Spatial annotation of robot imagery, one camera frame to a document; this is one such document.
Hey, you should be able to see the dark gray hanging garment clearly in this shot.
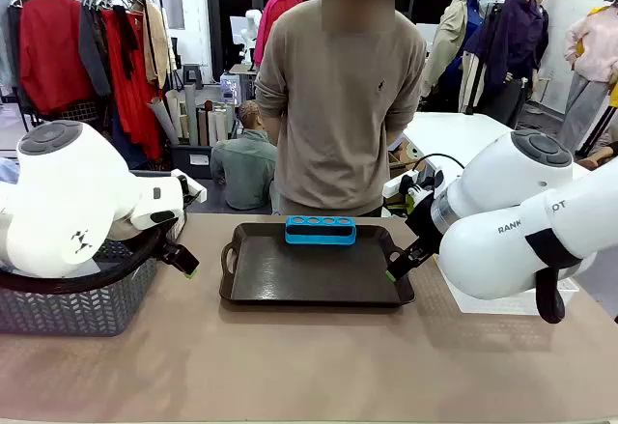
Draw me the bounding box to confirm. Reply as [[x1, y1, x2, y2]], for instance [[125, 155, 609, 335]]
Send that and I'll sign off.
[[78, 2, 113, 100]]

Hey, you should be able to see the tall gray paper roll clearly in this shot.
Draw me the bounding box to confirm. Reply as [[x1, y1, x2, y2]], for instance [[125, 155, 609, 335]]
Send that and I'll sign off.
[[183, 82, 200, 148]]

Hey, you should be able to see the white plastic basket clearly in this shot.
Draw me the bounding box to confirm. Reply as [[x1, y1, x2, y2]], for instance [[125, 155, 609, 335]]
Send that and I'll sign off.
[[435, 257, 581, 318]]

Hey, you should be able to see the black storage bin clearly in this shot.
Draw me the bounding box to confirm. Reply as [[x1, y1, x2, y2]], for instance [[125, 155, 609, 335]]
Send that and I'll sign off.
[[170, 143, 214, 181]]

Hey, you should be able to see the large gray plastic basket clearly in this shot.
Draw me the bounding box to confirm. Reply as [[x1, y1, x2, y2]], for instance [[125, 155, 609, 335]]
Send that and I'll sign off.
[[0, 239, 161, 338]]

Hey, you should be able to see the cardboard box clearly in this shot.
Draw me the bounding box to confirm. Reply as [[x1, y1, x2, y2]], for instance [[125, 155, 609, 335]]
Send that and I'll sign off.
[[387, 145, 430, 180]]

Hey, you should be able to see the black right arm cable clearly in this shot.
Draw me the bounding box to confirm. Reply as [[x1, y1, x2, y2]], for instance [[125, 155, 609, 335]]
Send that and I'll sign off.
[[524, 229, 583, 325]]

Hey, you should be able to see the leaning gray paper roll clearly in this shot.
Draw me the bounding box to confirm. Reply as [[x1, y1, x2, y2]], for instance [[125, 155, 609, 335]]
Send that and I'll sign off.
[[146, 96, 181, 146]]

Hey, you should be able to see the figure in purple jacket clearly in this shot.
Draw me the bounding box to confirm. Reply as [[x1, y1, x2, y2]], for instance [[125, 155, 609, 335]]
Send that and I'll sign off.
[[462, 0, 552, 127]]

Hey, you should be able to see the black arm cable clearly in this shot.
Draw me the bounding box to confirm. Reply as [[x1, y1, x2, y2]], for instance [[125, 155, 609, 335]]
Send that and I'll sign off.
[[524, 229, 583, 325], [0, 223, 170, 296]]

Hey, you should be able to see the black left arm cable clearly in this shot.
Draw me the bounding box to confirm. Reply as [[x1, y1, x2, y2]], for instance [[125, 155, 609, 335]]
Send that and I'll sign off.
[[0, 223, 170, 296]]

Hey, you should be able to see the red jacket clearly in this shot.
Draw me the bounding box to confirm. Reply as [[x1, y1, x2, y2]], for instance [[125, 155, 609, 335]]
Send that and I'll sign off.
[[18, 0, 97, 117]]

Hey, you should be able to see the white table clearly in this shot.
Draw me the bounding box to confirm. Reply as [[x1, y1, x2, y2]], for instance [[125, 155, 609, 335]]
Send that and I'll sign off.
[[399, 111, 594, 180]]

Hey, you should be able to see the mannequin in beige coat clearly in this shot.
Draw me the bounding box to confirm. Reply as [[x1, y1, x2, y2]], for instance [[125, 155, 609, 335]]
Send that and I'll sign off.
[[418, 0, 485, 112]]

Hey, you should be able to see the beige hanging garment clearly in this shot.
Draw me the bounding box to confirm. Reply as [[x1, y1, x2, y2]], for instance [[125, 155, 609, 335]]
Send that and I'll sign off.
[[141, 0, 179, 91]]

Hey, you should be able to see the blue test tube rack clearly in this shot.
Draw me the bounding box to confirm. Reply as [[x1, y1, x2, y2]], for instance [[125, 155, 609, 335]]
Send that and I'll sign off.
[[284, 214, 358, 248]]

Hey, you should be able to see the mannequin in pink top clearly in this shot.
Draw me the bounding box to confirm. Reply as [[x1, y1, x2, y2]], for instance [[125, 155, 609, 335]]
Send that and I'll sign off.
[[562, 0, 618, 155]]

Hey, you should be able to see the person in beige sweater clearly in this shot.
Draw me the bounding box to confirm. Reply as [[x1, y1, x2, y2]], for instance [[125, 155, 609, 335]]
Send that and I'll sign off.
[[254, 0, 429, 218]]

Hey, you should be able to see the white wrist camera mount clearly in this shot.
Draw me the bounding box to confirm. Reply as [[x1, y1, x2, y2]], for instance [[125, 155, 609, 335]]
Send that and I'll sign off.
[[170, 168, 210, 205], [399, 171, 438, 209]]

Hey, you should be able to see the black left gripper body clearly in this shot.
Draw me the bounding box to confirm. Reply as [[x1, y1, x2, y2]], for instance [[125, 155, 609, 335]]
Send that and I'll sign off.
[[162, 204, 189, 251]]

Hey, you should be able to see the gray step stool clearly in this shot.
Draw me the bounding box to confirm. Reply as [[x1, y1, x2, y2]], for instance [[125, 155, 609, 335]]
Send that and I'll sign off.
[[183, 62, 206, 92]]

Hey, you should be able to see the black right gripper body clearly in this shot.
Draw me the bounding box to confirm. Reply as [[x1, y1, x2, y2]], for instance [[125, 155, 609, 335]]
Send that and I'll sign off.
[[404, 194, 441, 253]]

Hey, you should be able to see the white paper roll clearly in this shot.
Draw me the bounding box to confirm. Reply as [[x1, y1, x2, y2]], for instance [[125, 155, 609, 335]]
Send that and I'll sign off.
[[207, 108, 229, 148]]

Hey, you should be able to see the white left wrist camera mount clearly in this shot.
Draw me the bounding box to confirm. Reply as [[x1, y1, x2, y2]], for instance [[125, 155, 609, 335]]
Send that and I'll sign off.
[[170, 168, 210, 205]]

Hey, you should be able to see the dark brown serving tray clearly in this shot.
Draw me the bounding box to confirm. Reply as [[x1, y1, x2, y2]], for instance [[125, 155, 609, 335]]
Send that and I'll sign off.
[[219, 222, 416, 308]]

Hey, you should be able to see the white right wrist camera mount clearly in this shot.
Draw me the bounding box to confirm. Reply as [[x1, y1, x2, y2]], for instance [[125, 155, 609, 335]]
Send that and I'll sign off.
[[399, 171, 438, 209]]

